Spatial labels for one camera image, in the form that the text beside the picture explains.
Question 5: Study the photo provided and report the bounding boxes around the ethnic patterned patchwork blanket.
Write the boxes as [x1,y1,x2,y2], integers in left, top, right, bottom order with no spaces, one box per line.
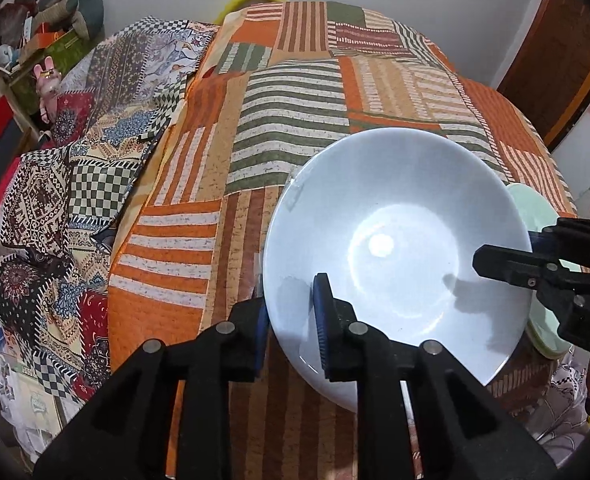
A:
[0,16,217,403]

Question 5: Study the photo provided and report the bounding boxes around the green storage box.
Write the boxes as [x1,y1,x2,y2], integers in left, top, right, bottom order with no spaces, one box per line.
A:
[8,30,94,115]

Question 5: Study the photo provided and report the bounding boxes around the orange striped patchwork quilt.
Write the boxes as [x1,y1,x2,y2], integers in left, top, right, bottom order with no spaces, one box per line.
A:
[106,0,579,480]

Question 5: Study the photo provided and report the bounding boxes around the brown wooden door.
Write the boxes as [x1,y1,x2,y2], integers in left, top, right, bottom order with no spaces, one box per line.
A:
[499,0,590,150]

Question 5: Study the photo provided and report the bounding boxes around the mint green plate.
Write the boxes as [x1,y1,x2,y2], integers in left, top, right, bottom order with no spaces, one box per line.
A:
[505,182,584,361]

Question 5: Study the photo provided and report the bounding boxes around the white bowl brown spots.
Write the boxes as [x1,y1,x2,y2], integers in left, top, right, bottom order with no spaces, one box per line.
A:
[262,128,531,411]

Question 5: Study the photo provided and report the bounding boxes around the pink rabbit toy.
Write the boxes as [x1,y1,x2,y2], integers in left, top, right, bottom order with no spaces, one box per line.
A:
[33,56,62,124]

